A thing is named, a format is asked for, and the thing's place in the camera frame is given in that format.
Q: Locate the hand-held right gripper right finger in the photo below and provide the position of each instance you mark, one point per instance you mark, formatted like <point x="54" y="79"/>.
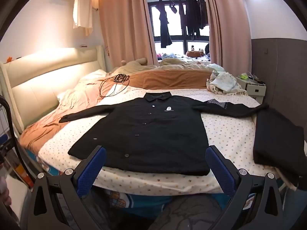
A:
<point x="217" y="170"/>

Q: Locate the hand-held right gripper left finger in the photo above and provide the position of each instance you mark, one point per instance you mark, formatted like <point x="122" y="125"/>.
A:
<point x="92" y="170"/>

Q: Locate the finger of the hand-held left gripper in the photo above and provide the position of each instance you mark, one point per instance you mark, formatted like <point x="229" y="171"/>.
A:
<point x="3" y="139"/>

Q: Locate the black button shirt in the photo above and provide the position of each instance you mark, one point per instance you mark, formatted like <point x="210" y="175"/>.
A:
<point x="153" y="136"/>

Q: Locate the person's left hand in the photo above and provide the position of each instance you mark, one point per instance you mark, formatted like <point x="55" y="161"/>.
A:
<point x="6" y="196"/>

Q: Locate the white floral bed sheet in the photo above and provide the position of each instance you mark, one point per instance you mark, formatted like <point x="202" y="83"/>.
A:
<point x="230" y="129"/>

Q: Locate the blue cartoon mattress cover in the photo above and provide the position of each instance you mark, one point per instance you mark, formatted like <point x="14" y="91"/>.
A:
<point x="134" y="198"/>

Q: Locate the folded black garment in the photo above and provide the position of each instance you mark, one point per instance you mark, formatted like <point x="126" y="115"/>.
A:
<point x="275" y="139"/>

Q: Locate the cream padded headboard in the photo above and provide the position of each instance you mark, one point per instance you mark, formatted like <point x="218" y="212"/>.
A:
<point x="48" y="76"/>

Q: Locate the pale bedside table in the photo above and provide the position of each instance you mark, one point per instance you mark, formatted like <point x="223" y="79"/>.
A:
<point x="254" y="89"/>

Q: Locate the crumpled pale cloth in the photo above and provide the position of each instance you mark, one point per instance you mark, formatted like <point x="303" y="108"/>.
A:
<point x="223" y="81"/>

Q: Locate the orange duvet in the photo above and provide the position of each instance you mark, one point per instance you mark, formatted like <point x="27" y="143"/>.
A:
<point x="156" y="79"/>

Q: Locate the beige crumpled blanket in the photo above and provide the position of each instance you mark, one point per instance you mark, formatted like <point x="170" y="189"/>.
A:
<point x="182" y="66"/>

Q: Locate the brown round cushion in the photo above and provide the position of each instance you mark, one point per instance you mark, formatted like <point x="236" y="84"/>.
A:
<point x="193" y="53"/>

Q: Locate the pink curtain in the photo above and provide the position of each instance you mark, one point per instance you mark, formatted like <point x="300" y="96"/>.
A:
<point x="227" y="28"/>
<point x="124" y="24"/>

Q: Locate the dark framed window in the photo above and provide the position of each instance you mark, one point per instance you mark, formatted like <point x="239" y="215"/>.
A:
<point x="178" y="27"/>

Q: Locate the hanging long black garment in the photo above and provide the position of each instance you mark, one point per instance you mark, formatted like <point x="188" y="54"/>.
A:
<point x="165" y="28"/>

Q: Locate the hanging white shirt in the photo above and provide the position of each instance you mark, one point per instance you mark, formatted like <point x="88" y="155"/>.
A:
<point x="82" y="9"/>

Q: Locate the hanging dark jackets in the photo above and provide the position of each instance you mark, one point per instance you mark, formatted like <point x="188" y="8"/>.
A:
<point x="195" y="14"/>

